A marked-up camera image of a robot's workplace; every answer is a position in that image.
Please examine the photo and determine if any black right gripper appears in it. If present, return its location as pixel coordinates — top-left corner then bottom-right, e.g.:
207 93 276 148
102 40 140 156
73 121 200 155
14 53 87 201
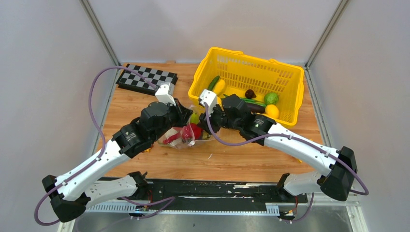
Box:
197 102 241 135

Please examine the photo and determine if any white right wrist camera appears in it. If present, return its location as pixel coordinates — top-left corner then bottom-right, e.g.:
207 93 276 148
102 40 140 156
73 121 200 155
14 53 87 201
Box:
199 89 218 116

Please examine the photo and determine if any green toy pea pod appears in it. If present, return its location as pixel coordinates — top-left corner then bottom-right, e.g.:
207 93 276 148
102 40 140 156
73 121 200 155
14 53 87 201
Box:
240 98 266 107

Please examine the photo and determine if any green toy cucumber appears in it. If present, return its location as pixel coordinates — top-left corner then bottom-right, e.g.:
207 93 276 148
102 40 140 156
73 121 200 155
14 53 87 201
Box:
207 75 220 91

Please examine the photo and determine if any red toy chili pepper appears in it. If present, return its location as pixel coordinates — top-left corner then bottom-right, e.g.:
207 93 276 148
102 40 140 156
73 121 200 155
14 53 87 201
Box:
163 133 183 146

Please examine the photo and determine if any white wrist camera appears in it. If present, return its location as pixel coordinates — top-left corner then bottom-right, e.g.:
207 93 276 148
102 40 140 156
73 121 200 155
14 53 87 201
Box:
199 89 218 116
155 82 176 106

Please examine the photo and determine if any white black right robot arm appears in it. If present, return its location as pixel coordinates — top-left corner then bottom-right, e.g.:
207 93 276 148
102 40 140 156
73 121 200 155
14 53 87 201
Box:
199 89 358 202

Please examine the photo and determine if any clear zip top bag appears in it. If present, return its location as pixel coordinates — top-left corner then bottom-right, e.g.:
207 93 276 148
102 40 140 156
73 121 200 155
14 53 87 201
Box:
157 105 215 149

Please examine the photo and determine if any green toy pear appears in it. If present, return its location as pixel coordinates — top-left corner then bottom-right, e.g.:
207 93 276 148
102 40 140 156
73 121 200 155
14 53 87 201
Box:
190 113 200 124

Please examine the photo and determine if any black white checkerboard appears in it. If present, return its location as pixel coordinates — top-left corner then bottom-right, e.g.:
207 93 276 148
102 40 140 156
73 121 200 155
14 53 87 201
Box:
116 63 178 96

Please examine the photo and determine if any yellow toy corn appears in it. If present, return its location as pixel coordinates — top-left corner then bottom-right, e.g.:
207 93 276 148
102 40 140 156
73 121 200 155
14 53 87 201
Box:
212 79 227 96

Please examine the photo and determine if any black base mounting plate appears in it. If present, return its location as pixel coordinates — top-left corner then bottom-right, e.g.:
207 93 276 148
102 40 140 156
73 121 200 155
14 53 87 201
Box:
128 179 308 212

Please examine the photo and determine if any yellow toy lemon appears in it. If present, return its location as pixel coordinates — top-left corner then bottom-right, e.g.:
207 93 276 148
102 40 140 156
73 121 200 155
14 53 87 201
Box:
264 104 280 119

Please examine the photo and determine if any long dark purple eggplant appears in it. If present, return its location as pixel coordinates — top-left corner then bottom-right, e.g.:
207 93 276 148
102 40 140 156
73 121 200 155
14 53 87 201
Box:
246 102 265 114

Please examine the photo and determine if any yellow plastic basket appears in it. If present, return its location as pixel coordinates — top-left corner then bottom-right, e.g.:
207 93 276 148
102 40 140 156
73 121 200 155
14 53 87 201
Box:
188 47 304 128

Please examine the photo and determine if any brown toy mushroom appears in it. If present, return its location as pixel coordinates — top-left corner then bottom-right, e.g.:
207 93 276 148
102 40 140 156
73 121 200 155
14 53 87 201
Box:
245 89 257 99

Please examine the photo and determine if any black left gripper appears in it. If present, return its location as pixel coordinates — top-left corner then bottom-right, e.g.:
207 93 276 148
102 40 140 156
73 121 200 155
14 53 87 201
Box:
152 97 193 142

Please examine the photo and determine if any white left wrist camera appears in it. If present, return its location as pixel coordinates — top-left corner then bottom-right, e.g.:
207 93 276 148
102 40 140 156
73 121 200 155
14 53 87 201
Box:
155 82 176 106

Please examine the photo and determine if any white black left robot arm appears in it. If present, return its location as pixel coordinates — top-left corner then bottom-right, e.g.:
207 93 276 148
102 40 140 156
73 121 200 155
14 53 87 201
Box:
42 99 192 222

